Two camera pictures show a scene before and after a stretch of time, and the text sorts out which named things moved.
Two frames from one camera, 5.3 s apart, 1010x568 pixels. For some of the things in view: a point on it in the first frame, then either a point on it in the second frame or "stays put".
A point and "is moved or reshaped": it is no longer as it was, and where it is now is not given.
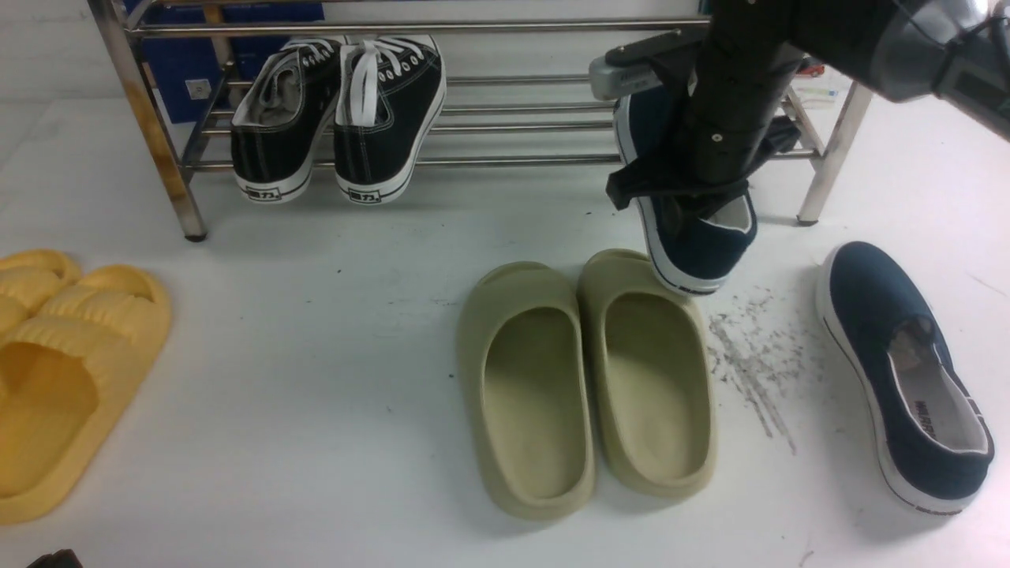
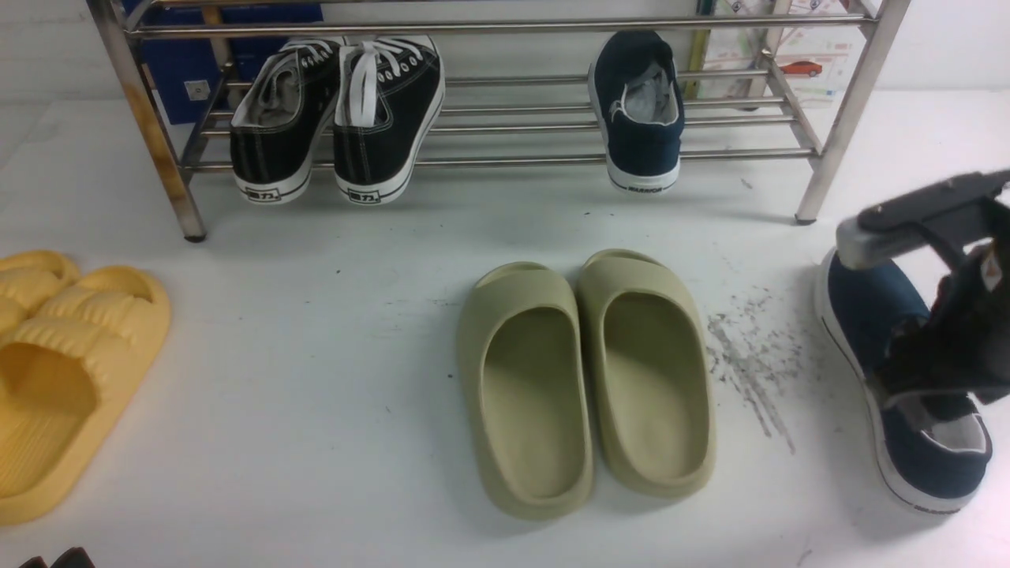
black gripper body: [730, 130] -> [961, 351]
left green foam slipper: [525, 387] stays put
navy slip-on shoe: [695, 252] is moved or reshaped
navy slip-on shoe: [924, 412] stays put
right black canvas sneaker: [390, 96] stays put
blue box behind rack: [190, 43] stays put
